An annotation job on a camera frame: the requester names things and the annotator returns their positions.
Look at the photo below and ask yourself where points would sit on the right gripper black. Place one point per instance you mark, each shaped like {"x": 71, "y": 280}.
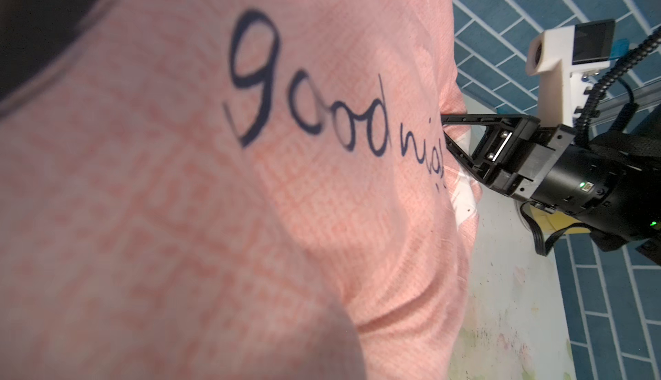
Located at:
{"x": 519, "y": 158}

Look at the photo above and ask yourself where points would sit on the salmon pink feather pillow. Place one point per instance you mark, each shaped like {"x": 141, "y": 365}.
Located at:
{"x": 231, "y": 189}

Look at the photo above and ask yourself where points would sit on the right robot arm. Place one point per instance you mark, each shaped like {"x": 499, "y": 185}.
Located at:
{"x": 638, "y": 195}

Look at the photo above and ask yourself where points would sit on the yellow pen cup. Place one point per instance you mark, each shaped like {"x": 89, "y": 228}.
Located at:
{"x": 550, "y": 223}

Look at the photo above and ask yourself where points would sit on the floral table mat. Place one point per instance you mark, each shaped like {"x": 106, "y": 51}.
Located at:
{"x": 515, "y": 325}

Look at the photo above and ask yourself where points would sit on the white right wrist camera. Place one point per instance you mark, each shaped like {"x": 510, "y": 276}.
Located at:
{"x": 564, "y": 59}

